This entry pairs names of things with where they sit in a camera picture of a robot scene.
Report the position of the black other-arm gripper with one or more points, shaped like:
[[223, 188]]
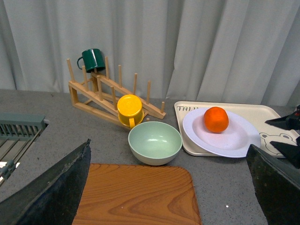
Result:
[[277, 185]]

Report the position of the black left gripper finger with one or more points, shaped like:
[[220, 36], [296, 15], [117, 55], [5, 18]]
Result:
[[52, 198]]

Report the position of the white round plate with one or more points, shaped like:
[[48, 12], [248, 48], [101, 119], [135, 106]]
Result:
[[233, 142]]

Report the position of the orange mandarin fruit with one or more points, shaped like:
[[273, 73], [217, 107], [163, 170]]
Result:
[[216, 119]]

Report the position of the beige bear tray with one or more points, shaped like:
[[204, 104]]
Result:
[[255, 114]]

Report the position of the wooden cutting board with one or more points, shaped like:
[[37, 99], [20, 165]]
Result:
[[138, 195]]

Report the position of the grey-green dish drainer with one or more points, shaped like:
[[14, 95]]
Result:
[[17, 133]]

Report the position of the wooden dish rack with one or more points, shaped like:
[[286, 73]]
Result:
[[98, 95]]

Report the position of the light green bowl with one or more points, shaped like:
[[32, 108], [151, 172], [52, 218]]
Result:
[[155, 143]]

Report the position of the yellow mug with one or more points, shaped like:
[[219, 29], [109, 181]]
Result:
[[130, 110]]

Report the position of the grey curtain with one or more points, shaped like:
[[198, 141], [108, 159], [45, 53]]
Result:
[[234, 51]]

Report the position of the dark green mug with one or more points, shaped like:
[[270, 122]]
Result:
[[93, 60]]

